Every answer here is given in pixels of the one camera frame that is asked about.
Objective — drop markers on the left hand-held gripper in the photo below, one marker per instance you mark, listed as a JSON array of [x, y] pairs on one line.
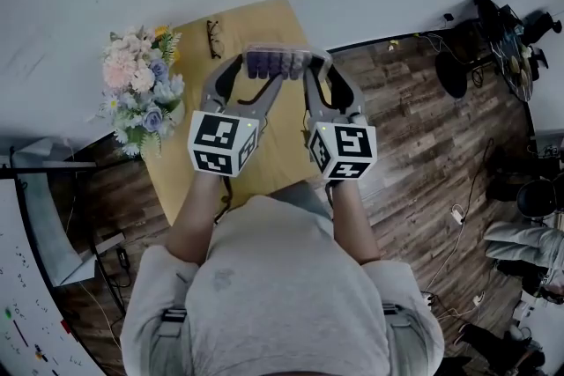
[[220, 141]]

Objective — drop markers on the black office chair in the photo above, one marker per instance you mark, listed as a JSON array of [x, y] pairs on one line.
[[498, 44]]

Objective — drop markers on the white flower vase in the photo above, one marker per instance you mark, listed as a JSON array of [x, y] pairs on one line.
[[177, 112]]

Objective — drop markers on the grey metal stand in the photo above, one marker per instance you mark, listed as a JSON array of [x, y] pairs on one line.
[[48, 207]]

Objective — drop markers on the pastel artificial flower bouquet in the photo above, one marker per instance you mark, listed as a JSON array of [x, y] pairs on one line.
[[136, 88]]

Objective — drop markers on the white whiteboard with black frame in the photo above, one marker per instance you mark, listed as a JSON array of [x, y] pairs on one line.
[[26, 277]]

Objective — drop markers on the calculator with purple keys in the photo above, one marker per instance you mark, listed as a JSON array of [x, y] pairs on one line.
[[282, 61]]

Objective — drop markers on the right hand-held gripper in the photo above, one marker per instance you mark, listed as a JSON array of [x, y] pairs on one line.
[[348, 145]]

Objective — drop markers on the black round stool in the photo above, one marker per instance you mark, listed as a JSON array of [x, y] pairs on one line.
[[535, 198]]

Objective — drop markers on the white power strip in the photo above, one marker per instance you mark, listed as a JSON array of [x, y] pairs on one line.
[[458, 216]]

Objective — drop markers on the person's left forearm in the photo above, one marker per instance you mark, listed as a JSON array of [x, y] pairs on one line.
[[194, 216]]

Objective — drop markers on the black eyeglasses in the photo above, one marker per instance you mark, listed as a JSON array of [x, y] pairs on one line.
[[215, 39]]

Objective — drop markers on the person's grey t-shirt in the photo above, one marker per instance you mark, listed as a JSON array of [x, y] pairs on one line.
[[282, 286]]

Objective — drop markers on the person's right forearm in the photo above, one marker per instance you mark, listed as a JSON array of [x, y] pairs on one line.
[[354, 220]]

